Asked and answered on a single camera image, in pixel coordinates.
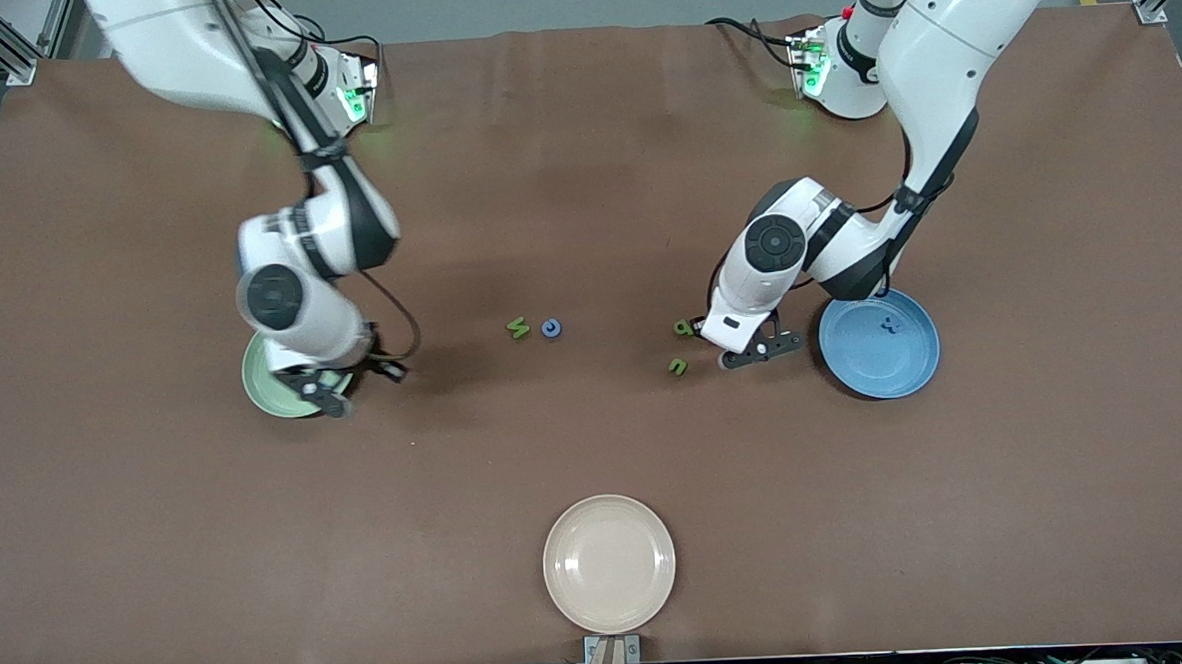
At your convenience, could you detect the large table cover sheet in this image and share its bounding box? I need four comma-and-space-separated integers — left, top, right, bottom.
0, 0, 1182, 664

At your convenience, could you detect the grey metal connector plate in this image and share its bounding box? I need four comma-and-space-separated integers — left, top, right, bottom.
785, 24, 833, 100
327, 47, 385, 130

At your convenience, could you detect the light green plate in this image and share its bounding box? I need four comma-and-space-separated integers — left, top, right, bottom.
240, 327, 358, 421

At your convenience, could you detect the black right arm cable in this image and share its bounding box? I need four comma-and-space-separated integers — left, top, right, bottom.
207, 0, 423, 374

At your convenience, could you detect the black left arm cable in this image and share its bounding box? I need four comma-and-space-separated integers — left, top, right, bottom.
695, 124, 925, 320

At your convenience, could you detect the blue plate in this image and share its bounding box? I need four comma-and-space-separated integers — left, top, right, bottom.
815, 285, 943, 403

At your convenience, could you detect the grey metal post bracket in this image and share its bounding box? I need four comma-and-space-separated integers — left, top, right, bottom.
582, 633, 643, 664

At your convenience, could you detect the black arm base cable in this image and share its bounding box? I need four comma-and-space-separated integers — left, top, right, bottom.
288, 12, 384, 72
705, 11, 810, 74

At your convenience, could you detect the beige plate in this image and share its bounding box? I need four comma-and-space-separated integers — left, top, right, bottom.
539, 492, 680, 637

